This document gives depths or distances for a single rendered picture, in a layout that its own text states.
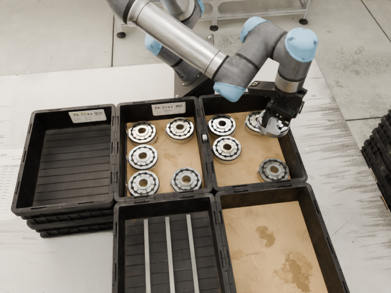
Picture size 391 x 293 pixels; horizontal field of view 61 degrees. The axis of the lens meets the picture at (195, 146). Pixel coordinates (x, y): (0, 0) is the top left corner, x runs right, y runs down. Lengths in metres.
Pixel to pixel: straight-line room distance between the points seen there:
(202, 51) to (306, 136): 0.76
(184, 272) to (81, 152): 0.57
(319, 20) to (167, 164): 2.56
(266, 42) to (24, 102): 1.19
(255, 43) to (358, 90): 2.04
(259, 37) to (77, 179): 0.76
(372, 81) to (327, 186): 1.71
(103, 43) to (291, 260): 2.48
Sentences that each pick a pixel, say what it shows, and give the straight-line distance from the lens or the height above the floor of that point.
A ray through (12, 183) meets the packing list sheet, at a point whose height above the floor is 0.70.
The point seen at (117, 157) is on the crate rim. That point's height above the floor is 0.93.
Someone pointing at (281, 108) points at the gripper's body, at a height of 1.13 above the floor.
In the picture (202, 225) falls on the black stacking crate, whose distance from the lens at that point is 1.07.
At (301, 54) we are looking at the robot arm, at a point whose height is 1.32.
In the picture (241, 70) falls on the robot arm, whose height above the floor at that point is 1.26.
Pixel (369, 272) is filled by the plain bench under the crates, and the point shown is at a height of 0.70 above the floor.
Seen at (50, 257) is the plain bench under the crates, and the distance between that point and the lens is 1.27.
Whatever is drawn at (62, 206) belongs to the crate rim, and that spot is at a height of 0.93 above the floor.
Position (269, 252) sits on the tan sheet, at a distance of 1.06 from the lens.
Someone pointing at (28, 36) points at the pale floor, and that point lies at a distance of 3.39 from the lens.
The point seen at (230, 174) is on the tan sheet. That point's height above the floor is 0.83.
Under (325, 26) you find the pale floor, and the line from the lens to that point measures 3.39.
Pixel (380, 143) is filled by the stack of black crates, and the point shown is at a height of 0.37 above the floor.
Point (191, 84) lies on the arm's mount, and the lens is 1.36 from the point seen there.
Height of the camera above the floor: 1.82
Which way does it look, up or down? 55 degrees down
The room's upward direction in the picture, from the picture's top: straight up
